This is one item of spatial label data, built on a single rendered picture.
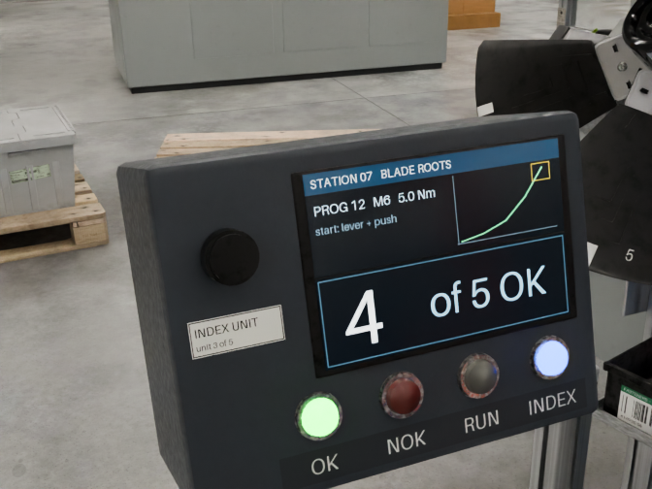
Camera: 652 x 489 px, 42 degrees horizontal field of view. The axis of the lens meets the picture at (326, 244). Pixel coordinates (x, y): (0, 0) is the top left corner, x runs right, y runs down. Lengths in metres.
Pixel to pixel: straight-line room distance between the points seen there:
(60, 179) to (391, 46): 3.85
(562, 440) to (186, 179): 0.37
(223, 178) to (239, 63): 6.18
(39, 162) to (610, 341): 2.34
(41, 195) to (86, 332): 0.91
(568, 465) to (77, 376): 2.21
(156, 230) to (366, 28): 6.46
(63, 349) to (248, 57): 4.08
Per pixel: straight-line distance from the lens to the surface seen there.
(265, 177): 0.43
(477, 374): 0.49
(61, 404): 2.63
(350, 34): 6.81
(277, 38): 6.64
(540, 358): 0.52
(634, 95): 1.21
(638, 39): 1.23
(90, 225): 3.67
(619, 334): 2.61
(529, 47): 1.38
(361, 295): 0.46
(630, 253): 1.12
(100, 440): 2.44
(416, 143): 0.46
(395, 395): 0.47
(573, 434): 0.68
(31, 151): 3.64
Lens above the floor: 1.38
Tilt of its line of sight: 23 degrees down
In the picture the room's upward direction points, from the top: 1 degrees counter-clockwise
